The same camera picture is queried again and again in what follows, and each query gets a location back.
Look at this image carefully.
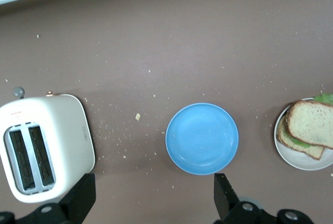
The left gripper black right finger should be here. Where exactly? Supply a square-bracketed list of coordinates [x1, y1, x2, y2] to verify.
[214, 173, 317, 224]

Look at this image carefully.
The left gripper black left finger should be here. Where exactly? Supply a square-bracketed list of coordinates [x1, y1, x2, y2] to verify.
[0, 173, 97, 224]

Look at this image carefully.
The light bread slice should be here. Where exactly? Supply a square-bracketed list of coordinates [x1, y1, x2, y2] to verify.
[276, 114, 326, 161]

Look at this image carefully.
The dark crust bread slice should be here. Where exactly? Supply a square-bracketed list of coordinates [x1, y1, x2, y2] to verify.
[285, 99, 333, 150]

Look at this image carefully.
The green lettuce leaf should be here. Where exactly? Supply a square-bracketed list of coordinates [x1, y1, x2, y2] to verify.
[286, 93, 333, 148]

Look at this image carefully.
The blue plate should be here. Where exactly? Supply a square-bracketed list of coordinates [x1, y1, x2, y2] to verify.
[165, 102, 239, 176]

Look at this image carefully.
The beige plate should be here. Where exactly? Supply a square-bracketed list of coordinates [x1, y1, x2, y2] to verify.
[274, 97, 333, 171]

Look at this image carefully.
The white toaster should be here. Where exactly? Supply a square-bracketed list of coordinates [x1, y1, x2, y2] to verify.
[0, 86, 96, 204]

